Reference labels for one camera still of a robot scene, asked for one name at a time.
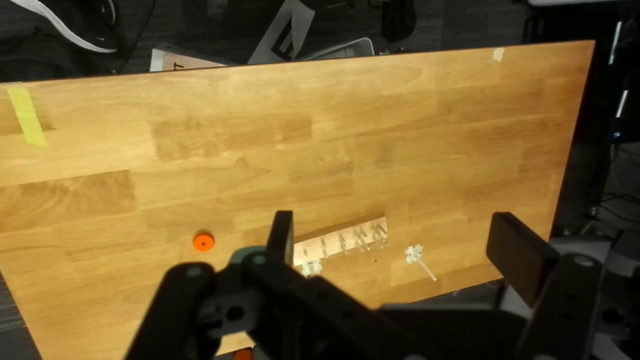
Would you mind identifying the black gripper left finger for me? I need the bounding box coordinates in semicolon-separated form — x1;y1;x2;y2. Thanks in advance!
264;211;296;270

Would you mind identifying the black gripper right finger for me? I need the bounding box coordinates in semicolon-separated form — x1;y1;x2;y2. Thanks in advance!
483;211;561;309

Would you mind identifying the orange disc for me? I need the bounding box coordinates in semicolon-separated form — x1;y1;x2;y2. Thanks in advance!
190;230;218;254

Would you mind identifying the wooden peg stand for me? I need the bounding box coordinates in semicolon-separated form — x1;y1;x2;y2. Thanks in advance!
292;214;392;270

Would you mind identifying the grey flat tablet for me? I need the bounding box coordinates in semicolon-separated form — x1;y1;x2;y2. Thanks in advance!
302;36;377;65

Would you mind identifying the flat pale box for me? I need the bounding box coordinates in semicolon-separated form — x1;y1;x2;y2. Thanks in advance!
148;47;227;75

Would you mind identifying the white board with black marks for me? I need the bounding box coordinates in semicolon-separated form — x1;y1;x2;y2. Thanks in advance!
246;0;318;66

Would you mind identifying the yellow tape strip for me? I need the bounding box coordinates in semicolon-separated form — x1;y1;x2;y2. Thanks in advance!
6;87;50;148

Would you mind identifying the white curved strap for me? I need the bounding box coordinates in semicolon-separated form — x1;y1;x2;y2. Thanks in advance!
12;0;120;56

